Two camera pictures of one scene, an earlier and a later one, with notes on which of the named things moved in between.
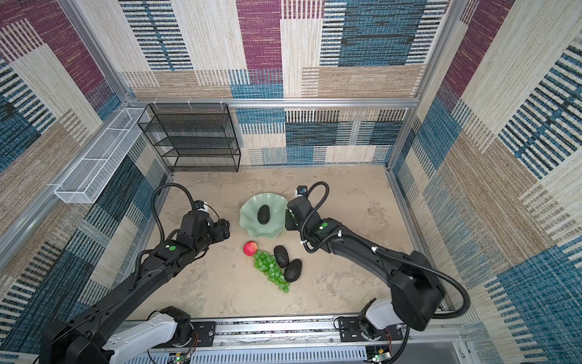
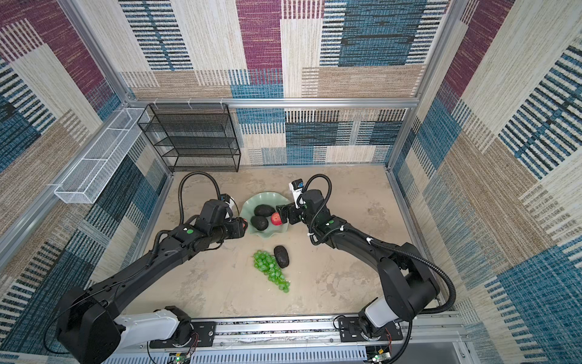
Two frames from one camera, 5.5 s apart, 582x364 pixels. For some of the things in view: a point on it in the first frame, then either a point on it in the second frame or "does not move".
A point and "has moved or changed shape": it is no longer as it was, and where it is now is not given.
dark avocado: (282, 255) does not move
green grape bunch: (266, 263) does not move
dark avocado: (264, 214) has moved or changed shape
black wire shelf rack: (193, 137) does not move
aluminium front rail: (317, 340) does not move
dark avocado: (292, 271) -> (261, 223)
